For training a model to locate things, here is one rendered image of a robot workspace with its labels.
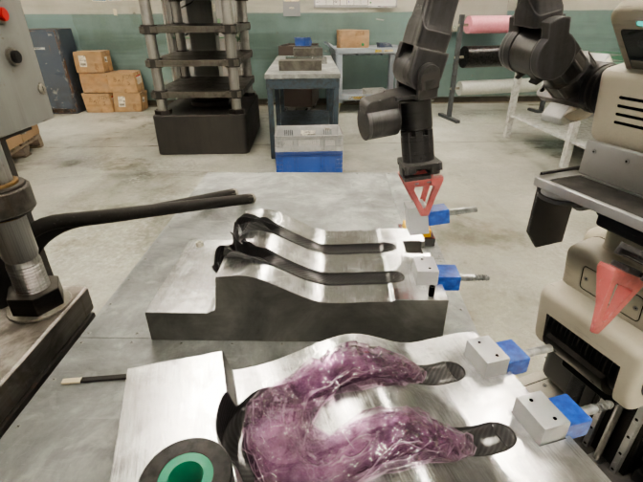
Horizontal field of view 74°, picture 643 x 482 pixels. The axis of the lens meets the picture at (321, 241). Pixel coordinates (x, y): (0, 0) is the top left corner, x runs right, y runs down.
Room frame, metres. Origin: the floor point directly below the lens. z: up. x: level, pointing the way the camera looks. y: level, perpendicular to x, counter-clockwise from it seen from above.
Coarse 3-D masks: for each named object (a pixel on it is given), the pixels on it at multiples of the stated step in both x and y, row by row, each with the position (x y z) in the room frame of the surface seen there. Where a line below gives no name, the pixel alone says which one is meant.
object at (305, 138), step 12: (276, 132) 3.82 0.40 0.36; (300, 132) 4.08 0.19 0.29; (312, 132) 4.09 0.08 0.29; (324, 132) 4.09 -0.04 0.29; (336, 132) 4.10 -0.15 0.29; (276, 144) 3.70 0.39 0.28; (288, 144) 3.91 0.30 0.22; (300, 144) 3.90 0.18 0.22; (312, 144) 3.71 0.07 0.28; (324, 144) 3.72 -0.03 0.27; (336, 144) 3.71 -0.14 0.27
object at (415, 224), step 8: (408, 208) 0.72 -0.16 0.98; (416, 208) 0.72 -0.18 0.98; (432, 208) 0.74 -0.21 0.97; (440, 208) 0.73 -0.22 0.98; (448, 208) 0.73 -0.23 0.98; (456, 208) 0.74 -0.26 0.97; (464, 208) 0.74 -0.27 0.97; (472, 208) 0.74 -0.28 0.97; (408, 216) 0.73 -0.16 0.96; (416, 216) 0.72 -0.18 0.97; (424, 216) 0.72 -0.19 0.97; (432, 216) 0.72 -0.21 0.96; (440, 216) 0.72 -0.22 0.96; (448, 216) 0.72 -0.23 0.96; (408, 224) 0.73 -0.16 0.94; (416, 224) 0.72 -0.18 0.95; (424, 224) 0.72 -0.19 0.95; (432, 224) 0.72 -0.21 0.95; (440, 224) 0.72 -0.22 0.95; (416, 232) 0.72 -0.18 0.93; (424, 232) 0.72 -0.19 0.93
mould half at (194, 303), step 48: (192, 240) 0.83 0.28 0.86; (240, 240) 0.69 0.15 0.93; (288, 240) 0.73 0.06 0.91; (336, 240) 0.78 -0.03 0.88; (384, 240) 0.77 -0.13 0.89; (192, 288) 0.65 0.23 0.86; (240, 288) 0.57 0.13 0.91; (288, 288) 0.58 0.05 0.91; (336, 288) 0.61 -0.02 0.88; (384, 288) 0.60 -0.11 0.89; (192, 336) 0.58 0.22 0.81; (240, 336) 0.57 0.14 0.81; (288, 336) 0.57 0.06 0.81; (336, 336) 0.57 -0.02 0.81; (384, 336) 0.57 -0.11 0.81; (432, 336) 0.56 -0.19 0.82
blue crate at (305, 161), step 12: (276, 156) 3.70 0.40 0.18; (288, 156) 3.70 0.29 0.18; (300, 156) 3.70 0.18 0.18; (312, 156) 3.70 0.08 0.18; (324, 156) 3.72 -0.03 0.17; (336, 156) 3.72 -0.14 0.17; (288, 168) 3.70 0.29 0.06; (300, 168) 3.71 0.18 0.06; (312, 168) 3.71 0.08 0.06; (324, 168) 3.72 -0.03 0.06; (336, 168) 3.71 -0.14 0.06
